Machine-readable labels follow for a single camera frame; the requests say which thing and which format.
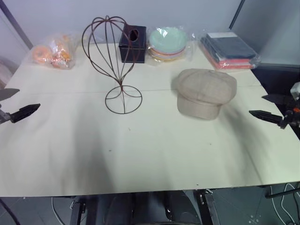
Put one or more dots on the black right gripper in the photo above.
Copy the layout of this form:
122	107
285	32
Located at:
293	114

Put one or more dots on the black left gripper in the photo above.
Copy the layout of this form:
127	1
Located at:
4	117

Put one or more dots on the beige newsboy cap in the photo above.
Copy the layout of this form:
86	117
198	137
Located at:
206	91

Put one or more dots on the black cabinet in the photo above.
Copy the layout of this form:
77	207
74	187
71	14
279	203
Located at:
274	77

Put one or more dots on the bag of orange toys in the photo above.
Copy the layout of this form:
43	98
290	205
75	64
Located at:
52	52

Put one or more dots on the packaged dark and coral cloths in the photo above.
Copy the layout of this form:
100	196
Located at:
228	49

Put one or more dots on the black rod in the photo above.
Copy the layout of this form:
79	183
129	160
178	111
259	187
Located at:
282	193

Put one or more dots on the black table leg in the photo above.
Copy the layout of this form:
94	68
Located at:
77	211
207	208

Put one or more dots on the bagged stack of pastel plates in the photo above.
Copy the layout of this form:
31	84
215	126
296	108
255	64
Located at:
167	39

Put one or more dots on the black tissue box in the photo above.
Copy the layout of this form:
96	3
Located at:
132	48

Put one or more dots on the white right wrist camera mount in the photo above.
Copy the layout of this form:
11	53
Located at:
296	90

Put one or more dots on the grey window frame post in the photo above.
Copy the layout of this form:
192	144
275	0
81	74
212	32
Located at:
17	24

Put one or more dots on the dark wall post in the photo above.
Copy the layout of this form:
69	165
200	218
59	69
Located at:
237	14

